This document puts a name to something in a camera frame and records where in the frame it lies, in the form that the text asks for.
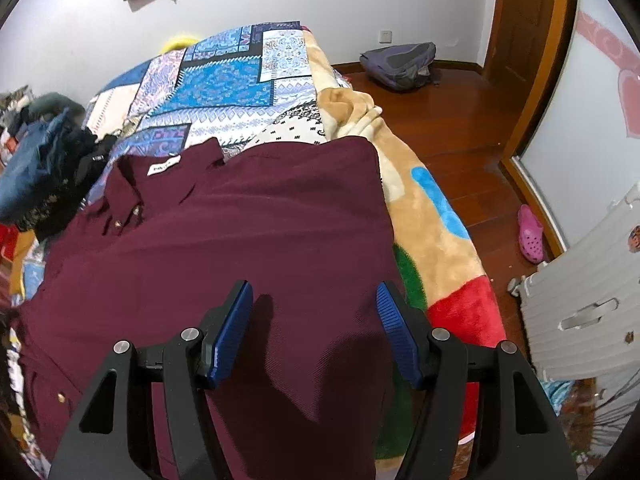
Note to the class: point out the white plastic storage box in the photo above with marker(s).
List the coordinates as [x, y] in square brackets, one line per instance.
[581, 310]

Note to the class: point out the grey green pillow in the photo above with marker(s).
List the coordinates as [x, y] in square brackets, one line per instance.
[50, 105]

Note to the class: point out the yellow pool noodle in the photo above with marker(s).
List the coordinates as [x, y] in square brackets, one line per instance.
[179, 41]

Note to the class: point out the pink croc shoe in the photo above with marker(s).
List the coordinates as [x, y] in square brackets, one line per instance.
[530, 235]

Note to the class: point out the black patterned folded garment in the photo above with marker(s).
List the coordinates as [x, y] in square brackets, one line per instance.
[74, 164]

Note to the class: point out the white wardrobe sliding door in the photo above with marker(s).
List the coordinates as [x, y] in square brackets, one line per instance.
[584, 154]

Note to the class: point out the blue patchwork bedspread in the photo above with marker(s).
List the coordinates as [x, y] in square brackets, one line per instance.
[230, 86]

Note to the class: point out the colourful fleece blanket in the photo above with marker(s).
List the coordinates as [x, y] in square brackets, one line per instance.
[438, 263]

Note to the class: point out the maroon button shirt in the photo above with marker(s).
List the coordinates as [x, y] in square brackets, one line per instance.
[305, 224]

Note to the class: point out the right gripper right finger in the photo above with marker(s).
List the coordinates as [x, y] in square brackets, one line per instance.
[517, 435]

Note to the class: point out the folded blue denim jeans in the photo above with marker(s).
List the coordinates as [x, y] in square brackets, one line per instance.
[36, 167]

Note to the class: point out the wall power socket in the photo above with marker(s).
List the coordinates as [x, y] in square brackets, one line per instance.
[385, 37]

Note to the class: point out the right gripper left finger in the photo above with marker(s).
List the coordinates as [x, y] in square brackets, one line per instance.
[111, 433]

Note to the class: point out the grey backpack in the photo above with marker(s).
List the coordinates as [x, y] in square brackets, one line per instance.
[400, 68]

